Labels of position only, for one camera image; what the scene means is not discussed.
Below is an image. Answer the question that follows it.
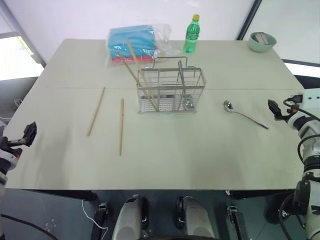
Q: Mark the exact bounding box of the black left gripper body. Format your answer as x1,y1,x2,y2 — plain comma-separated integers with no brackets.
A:
0,136,26,157

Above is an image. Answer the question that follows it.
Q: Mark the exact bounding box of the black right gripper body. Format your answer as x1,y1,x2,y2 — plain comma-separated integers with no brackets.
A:
274,106,296,123

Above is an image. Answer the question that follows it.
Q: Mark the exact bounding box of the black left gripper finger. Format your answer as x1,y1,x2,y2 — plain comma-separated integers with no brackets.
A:
28,121,38,147
22,122,32,147

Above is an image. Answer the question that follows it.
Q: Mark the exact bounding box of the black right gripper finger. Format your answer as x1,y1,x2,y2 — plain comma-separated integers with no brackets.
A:
270,99,284,118
267,99,279,121

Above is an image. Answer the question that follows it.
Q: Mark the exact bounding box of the white power strip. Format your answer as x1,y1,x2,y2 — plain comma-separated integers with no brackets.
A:
287,88,320,109

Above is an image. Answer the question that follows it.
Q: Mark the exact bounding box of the metal spoon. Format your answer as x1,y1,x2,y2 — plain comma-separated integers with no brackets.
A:
177,60,194,111
222,99,270,131

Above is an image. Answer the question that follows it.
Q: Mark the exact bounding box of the pale green bowl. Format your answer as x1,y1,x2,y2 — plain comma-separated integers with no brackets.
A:
247,31,278,54

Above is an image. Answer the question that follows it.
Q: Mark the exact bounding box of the wooden chopstick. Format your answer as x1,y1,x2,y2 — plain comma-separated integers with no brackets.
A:
118,98,125,157
125,39,160,112
86,86,106,137
116,51,145,89

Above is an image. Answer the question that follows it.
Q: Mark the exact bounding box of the green plastic bottle yellow cap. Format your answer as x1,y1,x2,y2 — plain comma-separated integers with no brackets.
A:
183,14,201,54

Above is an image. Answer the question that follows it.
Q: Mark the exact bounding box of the clear plastic bag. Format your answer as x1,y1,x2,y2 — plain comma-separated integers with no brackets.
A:
105,22,182,69

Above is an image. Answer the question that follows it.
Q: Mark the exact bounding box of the grey rounded robot leg cover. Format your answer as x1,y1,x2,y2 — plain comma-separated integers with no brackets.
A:
111,194,149,240
175,195,217,240

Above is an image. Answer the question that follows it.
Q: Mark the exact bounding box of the blue cloth stack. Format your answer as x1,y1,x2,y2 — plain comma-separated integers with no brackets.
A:
107,23,158,60

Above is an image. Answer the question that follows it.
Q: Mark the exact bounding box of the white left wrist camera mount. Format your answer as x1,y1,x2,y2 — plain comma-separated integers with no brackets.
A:
0,148,20,174

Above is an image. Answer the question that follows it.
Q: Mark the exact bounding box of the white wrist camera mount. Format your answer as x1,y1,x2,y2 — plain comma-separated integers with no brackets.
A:
286,109,320,157
0,148,20,174

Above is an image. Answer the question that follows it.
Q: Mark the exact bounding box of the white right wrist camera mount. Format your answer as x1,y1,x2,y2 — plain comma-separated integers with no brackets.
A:
286,109,320,157

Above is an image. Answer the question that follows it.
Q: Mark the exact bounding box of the black floor cable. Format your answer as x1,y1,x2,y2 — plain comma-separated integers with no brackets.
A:
0,213,60,240

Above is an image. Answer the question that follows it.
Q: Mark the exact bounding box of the thin white floor cable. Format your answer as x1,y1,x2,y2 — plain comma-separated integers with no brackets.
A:
81,199,109,232

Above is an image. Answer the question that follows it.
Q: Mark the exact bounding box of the metal wire cutlery basket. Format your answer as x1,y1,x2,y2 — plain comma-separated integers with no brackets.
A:
136,56,207,116

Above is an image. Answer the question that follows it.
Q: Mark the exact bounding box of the black table foot bracket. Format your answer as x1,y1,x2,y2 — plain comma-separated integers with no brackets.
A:
90,202,110,240
225,204,249,240

